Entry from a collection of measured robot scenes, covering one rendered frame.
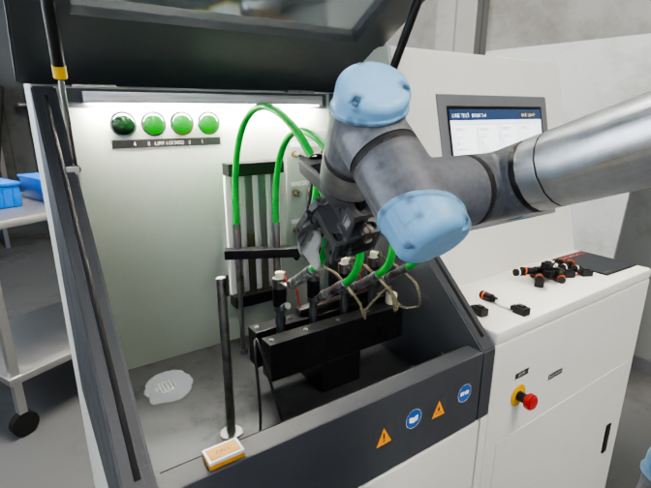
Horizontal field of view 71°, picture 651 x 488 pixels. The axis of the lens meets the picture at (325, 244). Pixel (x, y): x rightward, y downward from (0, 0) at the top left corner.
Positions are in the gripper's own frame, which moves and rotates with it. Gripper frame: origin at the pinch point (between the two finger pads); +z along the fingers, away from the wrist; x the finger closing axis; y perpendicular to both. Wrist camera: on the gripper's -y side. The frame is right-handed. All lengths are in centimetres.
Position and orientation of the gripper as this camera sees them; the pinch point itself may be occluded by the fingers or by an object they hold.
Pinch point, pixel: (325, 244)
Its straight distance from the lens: 74.1
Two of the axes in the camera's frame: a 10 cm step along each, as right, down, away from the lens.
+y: 4.1, 8.2, -4.0
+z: -1.1, 4.8, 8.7
